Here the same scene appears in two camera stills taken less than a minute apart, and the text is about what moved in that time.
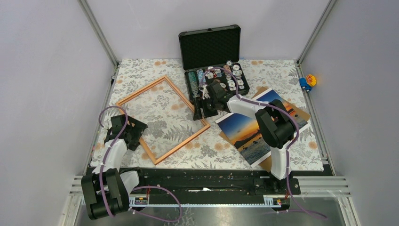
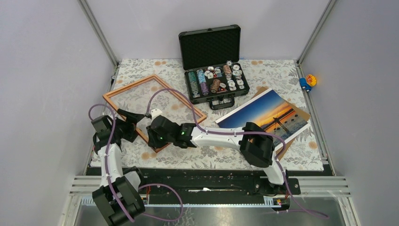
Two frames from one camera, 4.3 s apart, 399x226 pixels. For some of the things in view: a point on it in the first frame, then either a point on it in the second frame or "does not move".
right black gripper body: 210,109 -> 158,141
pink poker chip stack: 227,67 does not move
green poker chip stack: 194,84 does not move
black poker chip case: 212,54 does not move
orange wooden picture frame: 173,149 -> 108,96
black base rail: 185,181 does not move
